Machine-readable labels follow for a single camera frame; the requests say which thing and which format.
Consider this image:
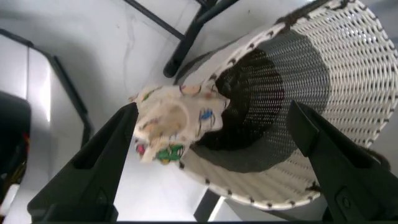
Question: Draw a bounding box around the white laundry basket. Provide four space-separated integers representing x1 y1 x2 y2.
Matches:
173 0 398 211

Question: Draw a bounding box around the black clothes rack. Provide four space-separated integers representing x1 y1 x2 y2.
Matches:
123 0 241 78

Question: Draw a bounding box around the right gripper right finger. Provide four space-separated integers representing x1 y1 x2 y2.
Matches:
285 100 398 222

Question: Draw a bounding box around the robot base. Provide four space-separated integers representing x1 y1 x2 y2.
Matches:
0 27 95 218

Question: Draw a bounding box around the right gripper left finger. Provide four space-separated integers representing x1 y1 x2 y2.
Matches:
27 102 139 222

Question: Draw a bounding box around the cream printed garment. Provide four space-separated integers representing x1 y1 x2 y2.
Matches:
128 83 231 166

